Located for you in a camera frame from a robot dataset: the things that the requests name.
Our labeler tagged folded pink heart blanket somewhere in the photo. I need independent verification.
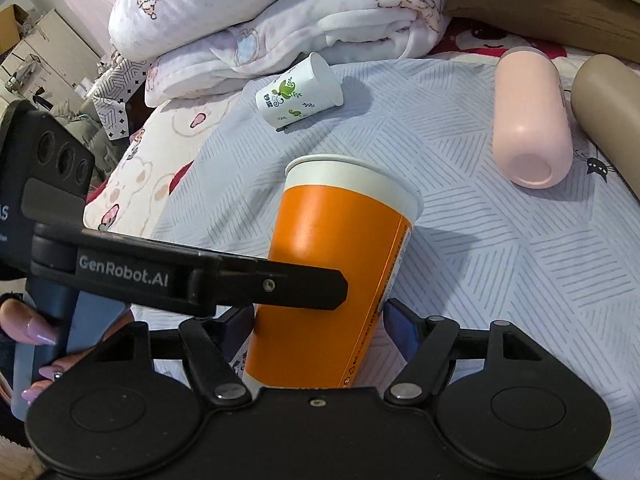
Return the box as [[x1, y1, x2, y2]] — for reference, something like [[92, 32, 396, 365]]
[[145, 0, 449, 107]]

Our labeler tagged hand with lilac nails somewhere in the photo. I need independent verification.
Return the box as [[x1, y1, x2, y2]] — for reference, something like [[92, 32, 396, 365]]
[[0, 298, 137, 406]]

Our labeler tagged grey-green jacket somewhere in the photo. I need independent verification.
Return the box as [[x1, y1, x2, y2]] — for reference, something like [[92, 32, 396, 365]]
[[51, 100, 127, 188]]

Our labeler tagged pink plastic cup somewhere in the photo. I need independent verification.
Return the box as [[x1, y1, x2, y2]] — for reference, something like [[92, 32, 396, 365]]
[[492, 48, 573, 188]]

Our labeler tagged brown-grey cup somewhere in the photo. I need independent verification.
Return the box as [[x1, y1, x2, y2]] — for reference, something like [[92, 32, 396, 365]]
[[570, 54, 640, 196]]

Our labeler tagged bear-print bed sheet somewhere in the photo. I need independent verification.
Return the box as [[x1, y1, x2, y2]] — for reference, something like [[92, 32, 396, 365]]
[[84, 18, 594, 236]]

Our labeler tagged orange paper cup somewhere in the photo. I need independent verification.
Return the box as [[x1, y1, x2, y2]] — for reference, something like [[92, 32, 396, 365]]
[[244, 154, 423, 388]]

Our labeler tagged light blue patterned cloth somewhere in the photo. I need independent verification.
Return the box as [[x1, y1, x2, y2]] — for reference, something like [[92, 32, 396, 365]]
[[152, 58, 639, 479]]

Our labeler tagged white frog-print paper cup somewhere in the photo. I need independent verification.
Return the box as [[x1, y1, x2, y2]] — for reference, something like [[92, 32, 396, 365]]
[[255, 53, 344, 129]]

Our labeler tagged brown pillow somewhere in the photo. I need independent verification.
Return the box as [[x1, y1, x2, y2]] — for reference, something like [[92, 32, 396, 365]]
[[445, 0, 639, 62]]

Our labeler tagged bedside table with patterned cover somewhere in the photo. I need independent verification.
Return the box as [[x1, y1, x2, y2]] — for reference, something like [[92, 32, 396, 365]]
[[88, 58, 151, 142]]

